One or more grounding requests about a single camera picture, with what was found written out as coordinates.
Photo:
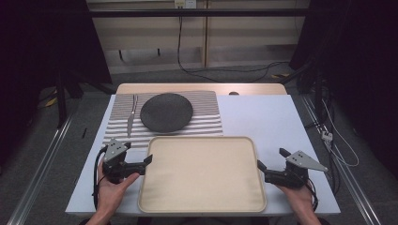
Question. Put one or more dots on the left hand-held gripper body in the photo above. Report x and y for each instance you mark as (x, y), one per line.
(116, 167)

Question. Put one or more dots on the black metal stand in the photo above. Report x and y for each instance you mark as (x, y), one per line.
(61, 100)

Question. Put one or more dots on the white wall socket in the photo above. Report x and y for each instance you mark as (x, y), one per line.
(185, 3)

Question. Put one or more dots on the person's left hand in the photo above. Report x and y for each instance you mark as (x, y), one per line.
(109, 197)

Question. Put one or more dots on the metal floor rail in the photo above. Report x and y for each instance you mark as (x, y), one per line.
(37, 175)
(350, 181)

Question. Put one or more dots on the black curtain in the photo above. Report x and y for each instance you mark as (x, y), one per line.
(47, 40)
(353, 47)

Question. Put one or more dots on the beige rectangular tray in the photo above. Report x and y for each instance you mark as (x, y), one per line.
(203, 175)

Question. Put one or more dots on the yellow floor tape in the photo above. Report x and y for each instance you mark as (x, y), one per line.
(280, 75)
(51, 101)

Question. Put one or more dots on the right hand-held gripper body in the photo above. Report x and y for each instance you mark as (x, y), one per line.
(292, 176)

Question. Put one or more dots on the dark round table grommet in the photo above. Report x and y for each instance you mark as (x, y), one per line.
(233, 93)

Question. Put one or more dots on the person's right hand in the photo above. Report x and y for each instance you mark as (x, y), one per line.
(300, 200)

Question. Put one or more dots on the white power adapter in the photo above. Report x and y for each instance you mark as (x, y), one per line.
(326, 135)

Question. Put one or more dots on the white table cover sheet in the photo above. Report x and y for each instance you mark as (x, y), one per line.
(259, 122)

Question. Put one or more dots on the black round plate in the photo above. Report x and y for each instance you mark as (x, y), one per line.
(166, 112)

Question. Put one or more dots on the striped placemat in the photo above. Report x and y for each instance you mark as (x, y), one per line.
(206, 109)

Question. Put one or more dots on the silver knife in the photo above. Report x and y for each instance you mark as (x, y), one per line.
(130, 120)

